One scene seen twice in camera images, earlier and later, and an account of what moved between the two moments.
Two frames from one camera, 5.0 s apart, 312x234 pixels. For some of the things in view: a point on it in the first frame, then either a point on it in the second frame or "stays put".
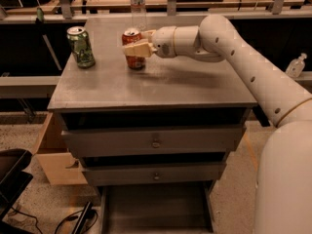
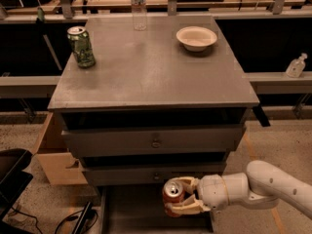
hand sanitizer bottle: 295,67 stays put
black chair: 14,180 stays put
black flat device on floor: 82,219 stays put
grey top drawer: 153,141 stays put
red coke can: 129,37 → 173,194
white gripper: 163,42 → 213,191
